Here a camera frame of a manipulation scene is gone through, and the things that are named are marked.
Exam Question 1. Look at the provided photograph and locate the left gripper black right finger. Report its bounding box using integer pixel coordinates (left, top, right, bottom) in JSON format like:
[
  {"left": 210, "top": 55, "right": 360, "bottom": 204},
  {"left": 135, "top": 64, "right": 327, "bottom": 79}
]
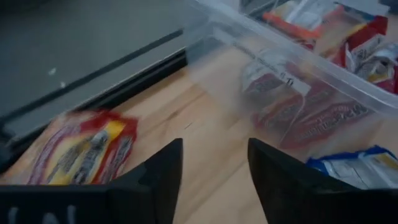
[{"left": 248, "top": 138, "right": 358, "bottom": 224}]

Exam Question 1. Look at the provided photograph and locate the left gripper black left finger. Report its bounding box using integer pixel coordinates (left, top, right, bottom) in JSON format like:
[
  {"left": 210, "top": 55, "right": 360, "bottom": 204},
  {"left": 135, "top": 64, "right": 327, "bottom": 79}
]
[{"left": 107, "top": 138, "right": 184, "bottom": 224}]

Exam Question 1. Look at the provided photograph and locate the blue Maruchan noodle pack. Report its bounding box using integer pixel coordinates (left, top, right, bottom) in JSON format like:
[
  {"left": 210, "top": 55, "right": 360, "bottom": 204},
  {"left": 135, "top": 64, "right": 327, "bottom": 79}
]
[{"left": 306, "top": 145, "right": 398, "bottom": 190}]

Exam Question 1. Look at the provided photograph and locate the orange Maruchan noodle pack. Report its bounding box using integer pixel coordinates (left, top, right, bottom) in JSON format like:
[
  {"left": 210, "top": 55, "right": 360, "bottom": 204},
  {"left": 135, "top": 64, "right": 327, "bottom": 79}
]
[{"left": 262, "top": 0, "right": 349, "bottom": 47}]

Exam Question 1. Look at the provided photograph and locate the clear plastic bin with label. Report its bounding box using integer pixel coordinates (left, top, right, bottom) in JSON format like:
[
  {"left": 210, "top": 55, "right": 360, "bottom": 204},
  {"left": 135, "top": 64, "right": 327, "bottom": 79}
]
[{"left": 183, "top": 0, "right": 398, "bottom": 162}]

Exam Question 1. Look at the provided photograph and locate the black metal table frame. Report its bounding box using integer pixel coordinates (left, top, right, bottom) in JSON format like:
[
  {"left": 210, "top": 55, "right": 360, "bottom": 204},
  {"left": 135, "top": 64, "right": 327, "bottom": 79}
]
[{"left": 0, "top": 48, "right": 189, "bottom": 174}]

